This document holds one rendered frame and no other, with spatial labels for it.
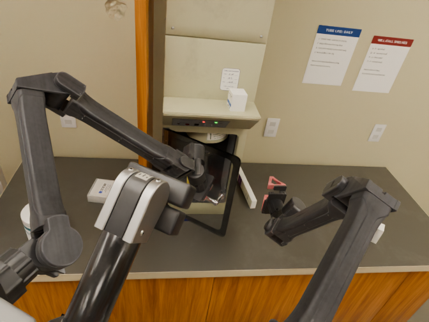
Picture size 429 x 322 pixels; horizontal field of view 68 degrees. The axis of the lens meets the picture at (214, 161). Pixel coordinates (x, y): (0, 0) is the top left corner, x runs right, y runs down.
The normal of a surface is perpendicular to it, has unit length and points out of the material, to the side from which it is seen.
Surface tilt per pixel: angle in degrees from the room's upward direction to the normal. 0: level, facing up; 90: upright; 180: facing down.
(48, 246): 41
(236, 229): 0
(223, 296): 90
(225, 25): 90
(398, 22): 90
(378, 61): 90
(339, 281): 36
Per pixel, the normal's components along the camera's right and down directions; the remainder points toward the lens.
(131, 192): -0.19, -0.22
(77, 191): 0.12, -0.80
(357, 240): 0.18, -0.29
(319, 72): 0.11, 0.60
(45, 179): 0.65, -0.38
